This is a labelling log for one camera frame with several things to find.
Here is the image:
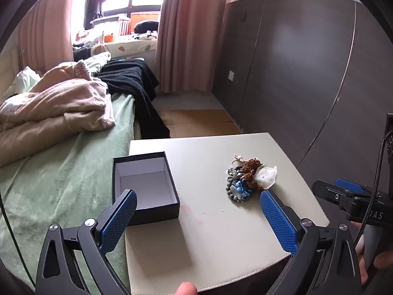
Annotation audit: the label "brown seed bead bracelet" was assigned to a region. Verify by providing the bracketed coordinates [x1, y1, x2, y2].
[241, 157, 265, 192]

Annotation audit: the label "narrow pink curtain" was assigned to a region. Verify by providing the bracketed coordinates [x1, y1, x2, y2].
[17, 0, 78, 75]

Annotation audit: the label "cardboard sheet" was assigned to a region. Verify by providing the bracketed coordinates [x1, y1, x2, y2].
[158, 108, 244, 138]

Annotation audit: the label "black jewelry box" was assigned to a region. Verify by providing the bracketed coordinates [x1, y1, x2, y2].
[112, 151, 180, 226]

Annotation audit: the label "hanging dark clothes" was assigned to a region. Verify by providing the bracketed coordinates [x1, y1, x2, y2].
[84, 0, 112, 28]

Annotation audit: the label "green bed sheet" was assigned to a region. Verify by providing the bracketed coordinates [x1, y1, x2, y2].
[0, 92, 142, 295]

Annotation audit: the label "black bag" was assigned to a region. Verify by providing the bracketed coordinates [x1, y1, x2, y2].
[133, 20, 160, 35]

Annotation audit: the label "grey bead bracelet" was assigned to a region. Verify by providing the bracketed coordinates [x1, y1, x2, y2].
[225, 178, 256, 204]

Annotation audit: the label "cream fabric pouch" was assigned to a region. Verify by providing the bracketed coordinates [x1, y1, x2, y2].
[255, 165, 278, 189]

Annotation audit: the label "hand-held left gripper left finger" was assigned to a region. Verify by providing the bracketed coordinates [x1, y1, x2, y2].
[35, 188, 138, 295]

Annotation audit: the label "leaf print cushion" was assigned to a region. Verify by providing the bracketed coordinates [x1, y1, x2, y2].
[104, 36, 159, 59]

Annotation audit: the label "person's right hand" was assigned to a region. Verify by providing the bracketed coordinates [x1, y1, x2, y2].
[350, 221, 393, 286]

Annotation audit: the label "person's left hand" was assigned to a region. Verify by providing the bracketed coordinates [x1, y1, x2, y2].
[176, 282, 198, 295]

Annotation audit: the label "wide pink curtain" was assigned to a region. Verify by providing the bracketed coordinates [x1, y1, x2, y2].
[154, 0, 230, 93]

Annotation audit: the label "pink fleece blanket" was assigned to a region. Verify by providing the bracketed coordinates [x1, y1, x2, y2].
[0, 60, 116, 133]

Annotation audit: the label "white pillow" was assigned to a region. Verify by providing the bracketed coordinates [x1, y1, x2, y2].
[14, 66, 42, 95]

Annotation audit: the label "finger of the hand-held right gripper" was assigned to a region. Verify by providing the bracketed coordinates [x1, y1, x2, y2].
[335, 177, 384, 196]
[311, 180, 357, 213]

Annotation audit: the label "white rack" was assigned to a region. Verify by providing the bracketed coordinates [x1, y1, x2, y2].
[91, 14, 131, 36]

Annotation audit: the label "beige blanket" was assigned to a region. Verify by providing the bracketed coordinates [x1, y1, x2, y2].
[0, 111, 109, 168]

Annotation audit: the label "light green quilt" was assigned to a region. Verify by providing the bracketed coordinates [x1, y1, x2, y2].
[77, 52, 112, 76]

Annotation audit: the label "blue bead bracelet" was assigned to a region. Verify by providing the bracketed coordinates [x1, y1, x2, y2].
[234, 180, 255, 199]

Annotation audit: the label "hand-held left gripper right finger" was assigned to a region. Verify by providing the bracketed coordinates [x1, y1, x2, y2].
[259, 190, 363, 295]

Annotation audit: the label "black braided cable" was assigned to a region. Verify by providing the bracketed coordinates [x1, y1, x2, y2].
[354, 133, 393, 247]

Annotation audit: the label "black knitted blanket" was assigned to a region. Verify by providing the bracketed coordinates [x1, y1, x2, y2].
[97, 58, 171, 139]

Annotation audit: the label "orange box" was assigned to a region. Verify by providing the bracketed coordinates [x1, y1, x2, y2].
[130, 12, 161, 27]

